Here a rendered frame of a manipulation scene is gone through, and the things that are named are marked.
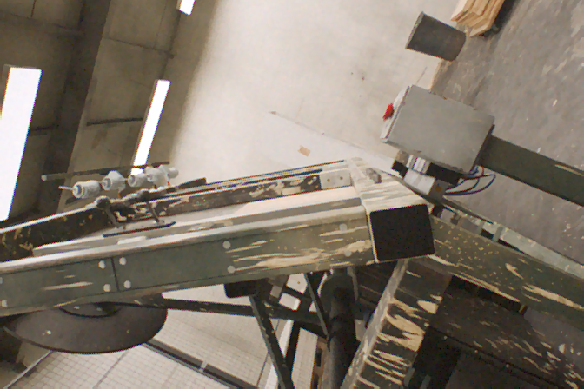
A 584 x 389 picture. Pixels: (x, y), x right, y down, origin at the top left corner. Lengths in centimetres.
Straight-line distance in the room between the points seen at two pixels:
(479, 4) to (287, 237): 378
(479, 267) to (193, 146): 666
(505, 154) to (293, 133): 456
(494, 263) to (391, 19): 606
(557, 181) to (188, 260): 75
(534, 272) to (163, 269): 74
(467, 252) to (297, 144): 458
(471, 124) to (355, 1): 605
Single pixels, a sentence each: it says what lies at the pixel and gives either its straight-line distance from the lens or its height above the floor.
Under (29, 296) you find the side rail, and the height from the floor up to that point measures 150.
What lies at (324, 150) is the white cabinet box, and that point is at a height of 111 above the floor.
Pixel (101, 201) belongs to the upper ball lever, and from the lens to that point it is 117.
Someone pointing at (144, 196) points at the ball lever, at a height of 143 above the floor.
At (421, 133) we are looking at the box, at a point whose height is 87.
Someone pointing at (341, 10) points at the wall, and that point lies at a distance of 676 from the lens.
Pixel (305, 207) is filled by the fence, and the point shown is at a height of 102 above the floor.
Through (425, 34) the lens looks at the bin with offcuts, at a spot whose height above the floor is 50.
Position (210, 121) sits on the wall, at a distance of 709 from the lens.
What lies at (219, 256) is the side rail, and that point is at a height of 114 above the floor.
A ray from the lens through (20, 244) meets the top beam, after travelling 157.
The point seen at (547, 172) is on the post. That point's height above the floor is 62.
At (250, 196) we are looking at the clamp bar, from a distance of 169.
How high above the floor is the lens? 101
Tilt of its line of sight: 5 degrees up
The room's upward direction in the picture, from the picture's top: 67 degrees counter-clockwise
